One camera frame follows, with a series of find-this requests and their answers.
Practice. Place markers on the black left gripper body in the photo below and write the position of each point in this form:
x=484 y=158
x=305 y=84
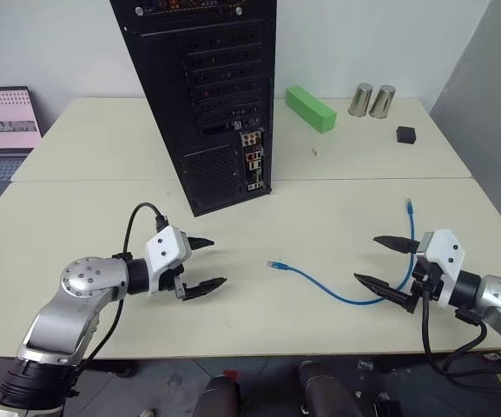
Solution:
x=170 y=279

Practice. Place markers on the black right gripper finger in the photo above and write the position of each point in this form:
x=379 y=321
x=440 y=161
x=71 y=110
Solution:
x=389 y=293
x=400 y=244

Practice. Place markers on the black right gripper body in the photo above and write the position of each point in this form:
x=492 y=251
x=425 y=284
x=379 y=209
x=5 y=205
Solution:
x=428 y=278

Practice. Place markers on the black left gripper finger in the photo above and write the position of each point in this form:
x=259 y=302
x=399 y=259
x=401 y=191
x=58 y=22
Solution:
x=200 y=289
x=200 y=242

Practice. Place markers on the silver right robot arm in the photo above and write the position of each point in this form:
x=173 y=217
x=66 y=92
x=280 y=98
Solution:
x=499 y=299

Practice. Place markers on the small black box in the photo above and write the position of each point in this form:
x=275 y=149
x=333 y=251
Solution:
x=406 y=135

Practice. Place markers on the dark rounded shape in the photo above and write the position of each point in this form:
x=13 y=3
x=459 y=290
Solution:
x=326 y=391
x=222 y=397

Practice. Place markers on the black computer tower case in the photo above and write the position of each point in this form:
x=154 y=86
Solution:
x=206 y=108

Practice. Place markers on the shiny metal cup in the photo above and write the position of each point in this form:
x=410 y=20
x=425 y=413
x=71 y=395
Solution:
x=382 y=102
x=360 y=101

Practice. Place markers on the green rectangular block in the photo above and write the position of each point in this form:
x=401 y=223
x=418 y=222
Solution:
x=311 y=106

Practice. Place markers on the open grey laptop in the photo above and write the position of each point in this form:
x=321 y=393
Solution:
x=2 y=126

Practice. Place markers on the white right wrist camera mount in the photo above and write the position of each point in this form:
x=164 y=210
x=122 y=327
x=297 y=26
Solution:
x=447 y=256

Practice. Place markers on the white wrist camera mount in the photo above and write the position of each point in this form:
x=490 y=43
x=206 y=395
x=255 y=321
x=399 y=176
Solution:
x=165 y=249
x=447 y=256

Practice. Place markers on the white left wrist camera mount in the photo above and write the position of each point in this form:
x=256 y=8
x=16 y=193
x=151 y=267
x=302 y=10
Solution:
x=165 y=249

